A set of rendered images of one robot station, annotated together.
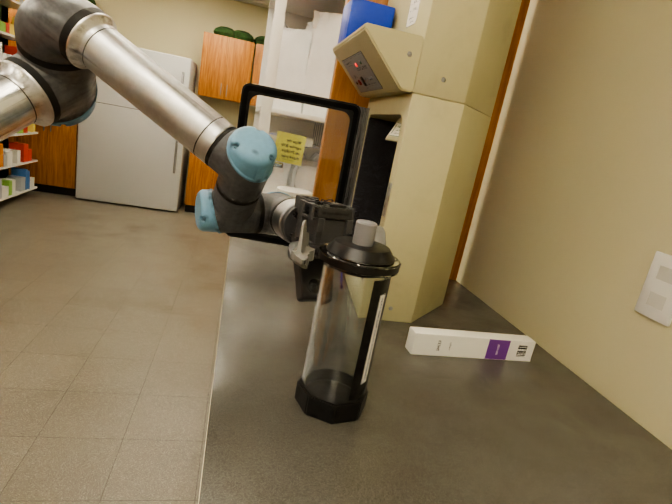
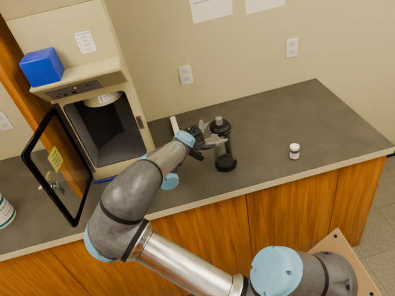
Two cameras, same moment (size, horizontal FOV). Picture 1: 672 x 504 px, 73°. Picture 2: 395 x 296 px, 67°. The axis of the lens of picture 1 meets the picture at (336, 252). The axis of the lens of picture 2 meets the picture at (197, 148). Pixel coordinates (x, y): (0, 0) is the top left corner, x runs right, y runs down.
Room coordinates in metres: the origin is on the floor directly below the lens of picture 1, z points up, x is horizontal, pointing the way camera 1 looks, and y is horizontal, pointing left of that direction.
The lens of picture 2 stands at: (0.51, 0.99, 1.92)
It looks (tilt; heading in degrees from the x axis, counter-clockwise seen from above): 39 degrees down; 281
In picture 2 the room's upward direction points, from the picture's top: 13 degrees counter-clockwise
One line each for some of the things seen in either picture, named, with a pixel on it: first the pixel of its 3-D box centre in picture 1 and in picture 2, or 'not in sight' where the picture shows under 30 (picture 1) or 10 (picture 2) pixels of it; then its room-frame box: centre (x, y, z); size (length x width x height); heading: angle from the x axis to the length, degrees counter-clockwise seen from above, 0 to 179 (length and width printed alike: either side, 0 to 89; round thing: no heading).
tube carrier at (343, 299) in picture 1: (345, 327); (223, 145); (0.58, -0.03, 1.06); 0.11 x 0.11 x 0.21
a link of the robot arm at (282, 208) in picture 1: (298, 222); not in sight; (0.78, 0.07, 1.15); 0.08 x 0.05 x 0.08; 119
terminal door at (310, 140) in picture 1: (290, 172); (63, 167); (1.20, 0.16, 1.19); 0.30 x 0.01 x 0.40; 94
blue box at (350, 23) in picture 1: (365, 28); (43, 67); (1.15, 0.03, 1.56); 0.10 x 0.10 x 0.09; 14
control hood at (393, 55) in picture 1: (367, 66); (81, 84); (1.06, 0.01, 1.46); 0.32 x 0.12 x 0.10; 14
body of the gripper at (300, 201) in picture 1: (316, 227); (188, 141); (0.71, 0.04, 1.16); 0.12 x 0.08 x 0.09; 29
